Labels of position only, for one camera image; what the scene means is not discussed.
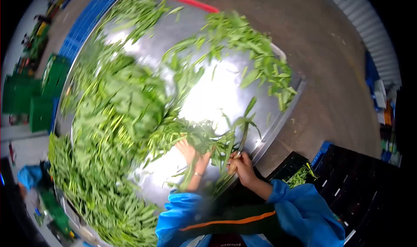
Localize person's right fingers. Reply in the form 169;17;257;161
228;151;245;175

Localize small blue crate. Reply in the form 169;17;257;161
311;140;333;168

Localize blue plastic crate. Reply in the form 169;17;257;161
49;0;118;133

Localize stack of black crates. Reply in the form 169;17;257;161
265;144;403;247

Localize large pile of green vegetables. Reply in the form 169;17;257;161
48;0;183;247

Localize person's left hand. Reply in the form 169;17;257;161
175;139;213;176

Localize stack of green crates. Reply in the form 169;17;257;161
2;53;70;133

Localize heap of trimmed green leaves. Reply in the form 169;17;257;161
163;11;298;112

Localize greens in black crate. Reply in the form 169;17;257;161
283;164;318;188

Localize person's right hand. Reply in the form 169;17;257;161
228;151;260;188

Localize bunch of green leafy stems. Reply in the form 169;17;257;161
168;97;263;190

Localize person's left fingers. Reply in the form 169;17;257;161
175;139;196;158

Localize red handle bar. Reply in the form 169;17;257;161
168;0;220;14

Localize person's body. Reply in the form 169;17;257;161
156;195;346;247

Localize wooden handled knife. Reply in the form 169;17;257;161
228;122;250;176

